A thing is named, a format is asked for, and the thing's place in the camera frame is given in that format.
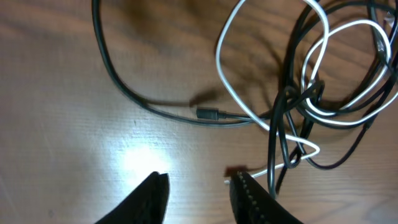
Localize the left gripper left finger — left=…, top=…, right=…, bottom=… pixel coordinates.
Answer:
left=96, top=172, right=170, bottom=224

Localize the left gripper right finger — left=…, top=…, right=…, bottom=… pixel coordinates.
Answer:
left=229, top=172, right=302, bottom=224

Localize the black usb cable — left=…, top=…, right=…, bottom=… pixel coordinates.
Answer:
left=91, top=0, right=398, bottom=200

